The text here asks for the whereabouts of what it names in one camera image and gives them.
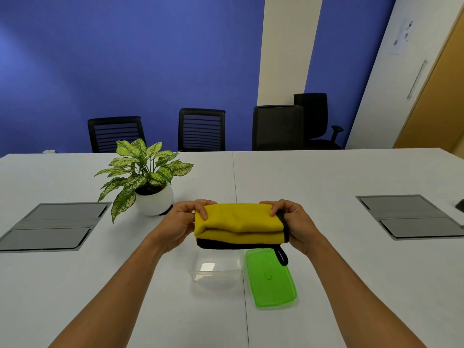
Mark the person's right hand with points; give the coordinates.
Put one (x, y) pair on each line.
(299, 226)

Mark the person's left hand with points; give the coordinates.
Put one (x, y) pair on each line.
(179, 222)

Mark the person's left thumb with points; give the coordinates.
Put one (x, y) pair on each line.
(202, 213)

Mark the person's right thumb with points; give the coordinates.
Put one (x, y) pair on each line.
(276, 209)

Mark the yellow cloth black trim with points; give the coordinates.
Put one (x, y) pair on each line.
(239, 224)

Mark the person's left forearm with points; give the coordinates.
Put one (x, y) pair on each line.
(119, 286)

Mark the person's right forearm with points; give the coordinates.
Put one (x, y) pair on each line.
(359, 293)

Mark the white round plant pot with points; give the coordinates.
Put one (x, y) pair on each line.
(155, 199)

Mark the clear plastic container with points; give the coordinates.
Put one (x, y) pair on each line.
(214, 270)

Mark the green plastic lid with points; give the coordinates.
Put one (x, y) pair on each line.
(271, 278)

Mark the green leafy plant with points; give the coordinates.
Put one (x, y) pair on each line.
(139, 170)

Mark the black mesh office chair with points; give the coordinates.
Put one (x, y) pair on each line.
(278, 127)

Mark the black slatted office chair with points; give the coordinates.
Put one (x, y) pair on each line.
(115, 134)
(201, 130)

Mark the black office chair with armrest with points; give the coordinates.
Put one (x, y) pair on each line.
(319, 121)

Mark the black object at table edge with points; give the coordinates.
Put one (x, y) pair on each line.
(460, 205)

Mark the white door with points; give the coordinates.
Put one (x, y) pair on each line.
(402, 72)

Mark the white paper notice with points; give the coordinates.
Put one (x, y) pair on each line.
(401, 34)

